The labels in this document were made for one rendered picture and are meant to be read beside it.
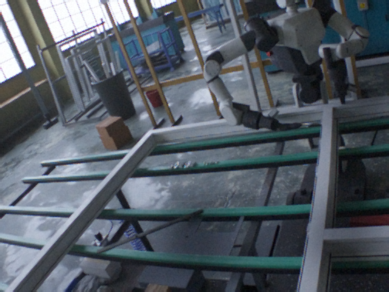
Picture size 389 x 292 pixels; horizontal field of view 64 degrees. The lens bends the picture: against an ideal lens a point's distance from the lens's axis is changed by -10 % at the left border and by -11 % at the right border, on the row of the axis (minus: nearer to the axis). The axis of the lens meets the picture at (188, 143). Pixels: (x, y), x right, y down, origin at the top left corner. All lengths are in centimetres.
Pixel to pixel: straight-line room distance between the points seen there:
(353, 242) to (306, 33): 107
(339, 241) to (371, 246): 9
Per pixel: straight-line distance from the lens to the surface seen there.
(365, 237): 97
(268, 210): 122
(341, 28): 185
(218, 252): 115
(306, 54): 174
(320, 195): 112
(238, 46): 163
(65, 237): 151
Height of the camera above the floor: 163
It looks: 24 degrees down
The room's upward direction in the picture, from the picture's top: 21 degrees counter-clockwise
